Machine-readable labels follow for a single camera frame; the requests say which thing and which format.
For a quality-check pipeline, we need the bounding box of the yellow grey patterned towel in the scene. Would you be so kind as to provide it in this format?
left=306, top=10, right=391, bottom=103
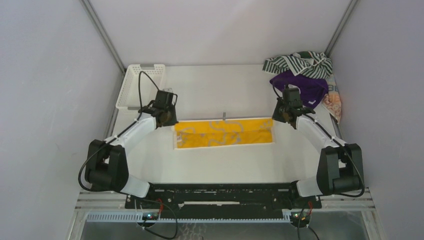
left=172, top=117, right=274, bottom=150

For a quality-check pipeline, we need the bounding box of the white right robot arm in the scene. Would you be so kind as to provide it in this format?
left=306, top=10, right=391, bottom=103
left=272, top=85, right=366, bottom=208

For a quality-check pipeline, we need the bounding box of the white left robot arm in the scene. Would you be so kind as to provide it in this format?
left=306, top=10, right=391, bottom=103
left=78, top=90, right=178, bottom=209

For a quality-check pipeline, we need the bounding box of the purple towel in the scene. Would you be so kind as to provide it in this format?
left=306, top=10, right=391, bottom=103
left=269, top=70, right=329, bottom=109

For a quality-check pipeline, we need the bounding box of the white plastic basket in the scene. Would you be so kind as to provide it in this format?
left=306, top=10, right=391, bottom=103
left=115, top=64, right=167, bottom=110

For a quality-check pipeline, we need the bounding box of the cream bear print towel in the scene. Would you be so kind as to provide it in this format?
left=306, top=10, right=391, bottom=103
left=321, top=74, right=342, bottom=123

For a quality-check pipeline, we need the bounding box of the green white striped towel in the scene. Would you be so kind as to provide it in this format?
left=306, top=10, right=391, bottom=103
left=262, top=51, right=333, bottom=79

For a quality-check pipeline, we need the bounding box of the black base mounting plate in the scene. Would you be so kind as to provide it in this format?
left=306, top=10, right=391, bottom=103
left=124, top=183, right=322, bottom=219

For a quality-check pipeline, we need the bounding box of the left controller board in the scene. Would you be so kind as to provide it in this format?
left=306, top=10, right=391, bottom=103
left=142, top=212, right=159, bottom=222

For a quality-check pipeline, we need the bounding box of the controller board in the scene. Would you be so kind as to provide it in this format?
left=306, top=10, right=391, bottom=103
left=289, top=213, right=311, bottom=228
left=142, top=212, right=159, bottom=222

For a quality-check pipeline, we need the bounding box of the right controller board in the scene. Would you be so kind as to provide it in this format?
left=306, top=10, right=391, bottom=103
left=289, top=213, right=311, bottom=228

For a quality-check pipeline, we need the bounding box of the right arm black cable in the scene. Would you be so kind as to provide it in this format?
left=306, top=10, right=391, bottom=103
left=271, top=84, right=366, bottom=199

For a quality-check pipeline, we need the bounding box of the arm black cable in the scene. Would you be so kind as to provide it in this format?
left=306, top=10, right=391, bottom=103
left=77, top=70, right=180, bottom=193
left=271, top=84, right=366, bottom=199

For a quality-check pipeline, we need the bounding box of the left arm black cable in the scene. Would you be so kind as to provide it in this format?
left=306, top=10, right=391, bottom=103
left=77, top=70, right=180, bottom=193

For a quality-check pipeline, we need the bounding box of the aluminium corner post right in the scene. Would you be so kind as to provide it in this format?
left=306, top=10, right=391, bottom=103
left=324, top=0, right=360, bottom=57

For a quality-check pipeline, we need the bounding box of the aluminium corner post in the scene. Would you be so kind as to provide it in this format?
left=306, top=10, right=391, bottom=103
left=79, top=0, right=126, bottom=75
left=324, top=0, right=360, bottom=57

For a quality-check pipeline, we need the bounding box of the aluminium corner post left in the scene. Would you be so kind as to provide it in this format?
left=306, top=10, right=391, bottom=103
left=79, top=0, right=126, bottom=75

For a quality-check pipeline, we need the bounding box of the white slotted cable duct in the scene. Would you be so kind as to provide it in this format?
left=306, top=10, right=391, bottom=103
left=85, top=211, right=291, bottom=223

